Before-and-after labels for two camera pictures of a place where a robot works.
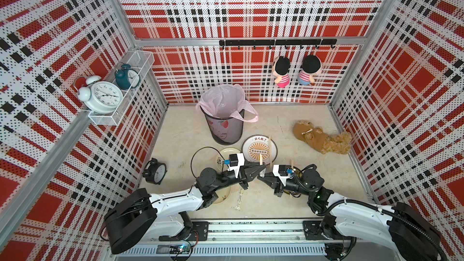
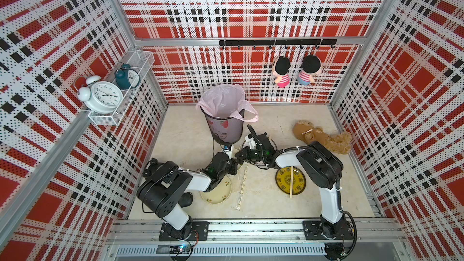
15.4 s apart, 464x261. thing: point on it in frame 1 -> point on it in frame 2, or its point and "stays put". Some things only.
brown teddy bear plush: (338, 143) stays put
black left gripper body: (231, 180) -> (232, 167)
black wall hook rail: (278, 42) stays put
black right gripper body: (295, 187) -> (254, 154)
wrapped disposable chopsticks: (240, 199) stays put
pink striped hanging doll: (280, 69) stays put
